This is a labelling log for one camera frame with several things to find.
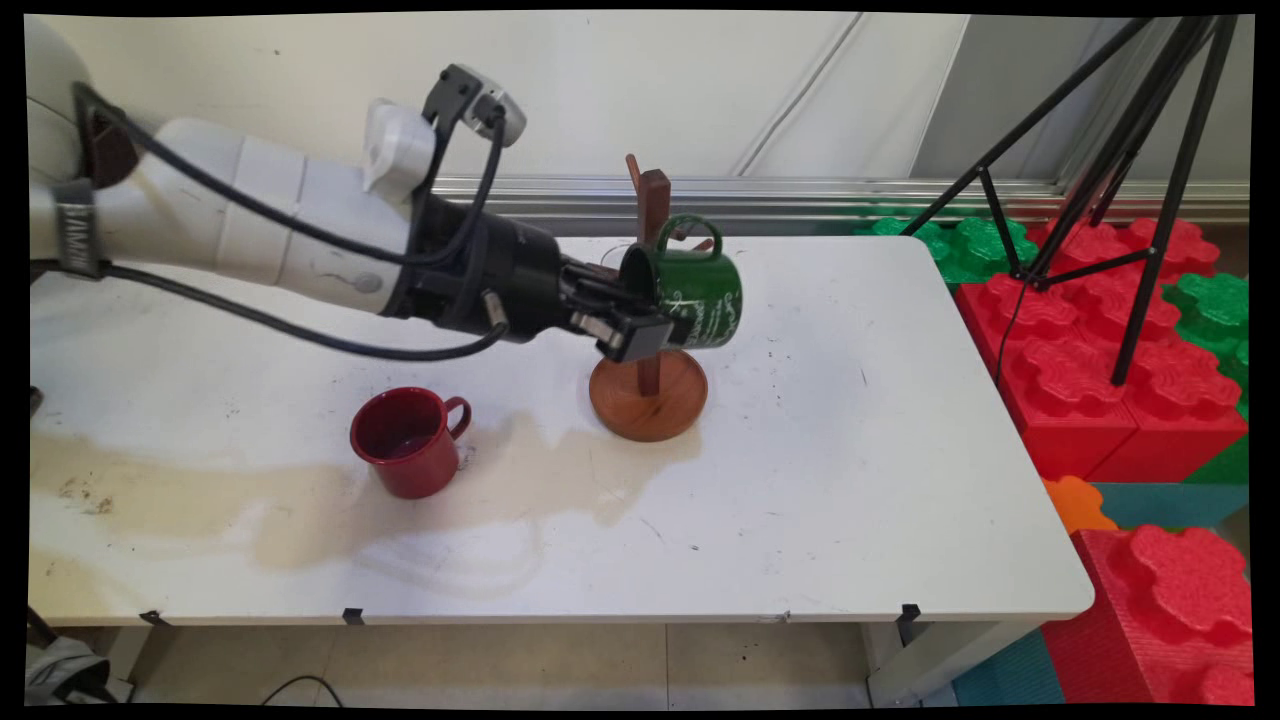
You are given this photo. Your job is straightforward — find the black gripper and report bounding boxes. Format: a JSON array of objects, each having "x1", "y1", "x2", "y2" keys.
[{"x1": 385, "y1": 195, "x2": 674, "y2": 364}]

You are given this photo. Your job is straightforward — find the green enamel mug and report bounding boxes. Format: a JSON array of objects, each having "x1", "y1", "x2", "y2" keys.
[{"x1": 618, "y1": 214, "x2": 744, "y2": 351}]

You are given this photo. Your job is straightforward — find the wooden mug tree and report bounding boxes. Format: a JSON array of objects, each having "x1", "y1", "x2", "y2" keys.
[{"x1": 588, "y1": 153, "x2": 716, "y2": 443}]

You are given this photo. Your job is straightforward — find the red enamel mug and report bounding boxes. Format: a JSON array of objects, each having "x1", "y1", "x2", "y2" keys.
[{"x1": 349, "y1": 386, "x2": 473, "y2": 500}]

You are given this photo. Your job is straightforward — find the green foam block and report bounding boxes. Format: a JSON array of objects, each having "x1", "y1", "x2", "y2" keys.
[
  {"x1": 1163, "y1": 272, "x2": 1251, "y2": 421},
  {"x1": 868, "y1": 215, "x2": 1041, "y2": 288}
]

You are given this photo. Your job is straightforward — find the red foam block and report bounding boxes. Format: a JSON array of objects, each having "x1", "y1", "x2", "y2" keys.
[
  {"x1": 1030, "y1": 215, "x2": 1251, "y2": 483},
  {"x1": 1040, "y1": 525, "x2": 1255, "y2": 707},
  {"x1": 955, "y1": 270, "x2": 1141, "y2": 481}
]

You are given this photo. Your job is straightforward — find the white table leg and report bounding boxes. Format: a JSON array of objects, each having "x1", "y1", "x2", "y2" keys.
[{"x1": 865, "y1": 620, "x2": 1041, "y2": 708}]

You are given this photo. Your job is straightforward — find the orange foam block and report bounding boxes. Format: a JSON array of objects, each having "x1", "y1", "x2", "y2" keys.
[{"x1": 1042, "y1": 476, "x2": 1119, "y2": 534}]

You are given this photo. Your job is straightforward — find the dark brown wooden furniture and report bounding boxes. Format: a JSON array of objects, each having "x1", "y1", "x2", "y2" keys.
[{"x1": 82, "y1": 100, "x2": 139, "y2": 189}]

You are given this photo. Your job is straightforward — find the teal foam block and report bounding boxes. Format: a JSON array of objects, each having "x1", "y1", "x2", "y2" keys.
[
  {"x1": 950, "y1": 628, "x2": 1067, "y2": 707},
  {"x1": 1090, "y1": 483, "x2": 1251, "y2": 531}
]

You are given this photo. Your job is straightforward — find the black tripod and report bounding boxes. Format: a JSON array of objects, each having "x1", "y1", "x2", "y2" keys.
[{"x1": 900, "y1": 14, "x2": 1241, "y2": 387}]

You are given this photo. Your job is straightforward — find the grey bag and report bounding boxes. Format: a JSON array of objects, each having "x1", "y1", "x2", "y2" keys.
[{"x1": 25, "y1": 635, "x2": 136, "y2": 706}]

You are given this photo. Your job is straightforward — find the black camera cable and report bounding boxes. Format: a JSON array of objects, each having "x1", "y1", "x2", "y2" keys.
[{"x1": 72, "y1": 82, "x2": 508, "y2": 269}]

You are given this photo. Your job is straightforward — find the aluminium wall rail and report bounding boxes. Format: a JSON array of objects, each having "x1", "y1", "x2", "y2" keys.
[{"x1": 430, "y1": 175, "x2": 1251, "y2": 226}]

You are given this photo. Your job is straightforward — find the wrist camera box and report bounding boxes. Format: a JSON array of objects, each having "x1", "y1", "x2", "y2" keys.
[{"x1": 422, "y1": 64, "x2": 528, "y2": 149}]

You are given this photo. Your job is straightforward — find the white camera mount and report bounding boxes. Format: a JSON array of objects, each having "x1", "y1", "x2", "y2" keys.
[{"x1": 362, "y1": 98, "x2": 438, "y2": 206}]

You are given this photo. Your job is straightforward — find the white wall conduit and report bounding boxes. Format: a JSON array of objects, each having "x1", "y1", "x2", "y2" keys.
[{"x1": 733, "y1": 12, "x2": 867, "y2": 179}]

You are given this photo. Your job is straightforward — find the black floor cable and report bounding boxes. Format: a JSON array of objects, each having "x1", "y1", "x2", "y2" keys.
[{"x1": 260, "y1": 675, "x2": 346, "y2": 708}]

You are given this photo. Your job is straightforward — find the black arm strap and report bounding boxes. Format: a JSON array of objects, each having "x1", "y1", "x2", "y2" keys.
[{"x1": 50, "y1": 178, "x2": 103, "y2": 281}]

